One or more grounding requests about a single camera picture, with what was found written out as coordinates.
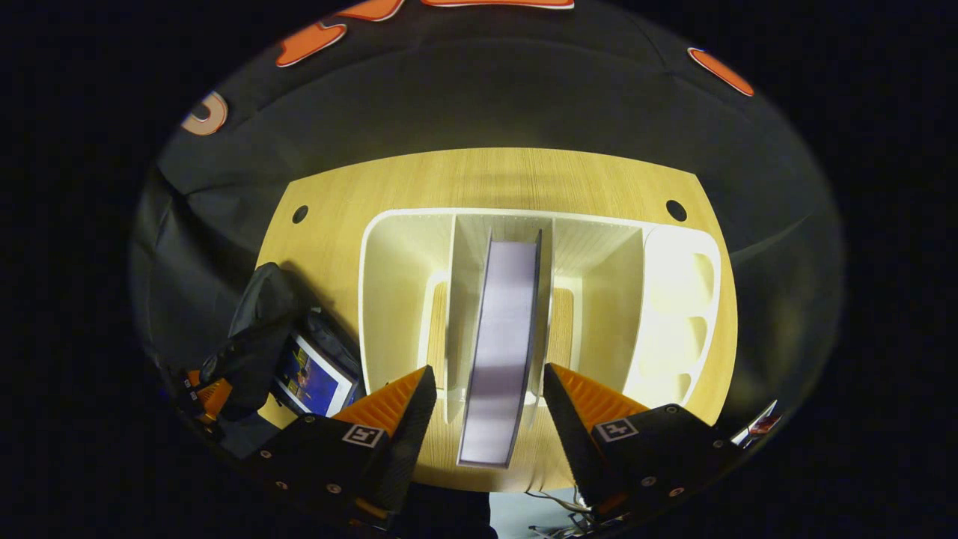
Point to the blue cover book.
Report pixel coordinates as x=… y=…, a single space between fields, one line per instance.
x=314 y=378

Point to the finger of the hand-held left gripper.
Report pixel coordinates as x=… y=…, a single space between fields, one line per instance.
x=215 y=397

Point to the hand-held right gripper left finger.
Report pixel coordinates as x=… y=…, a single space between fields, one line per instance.
x=408 y=442

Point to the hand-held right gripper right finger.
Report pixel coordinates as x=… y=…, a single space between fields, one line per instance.
x=572 y=442

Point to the black schoolbag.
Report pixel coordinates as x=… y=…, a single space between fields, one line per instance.
x=262 y=299

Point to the grey portrait cover book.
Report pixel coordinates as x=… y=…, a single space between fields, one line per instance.
x=501 y=337

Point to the white plastic bookshelf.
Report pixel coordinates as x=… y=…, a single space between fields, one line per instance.
x=397 y=284

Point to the black backdrop cloth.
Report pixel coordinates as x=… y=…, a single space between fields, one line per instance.
x=486 y=90

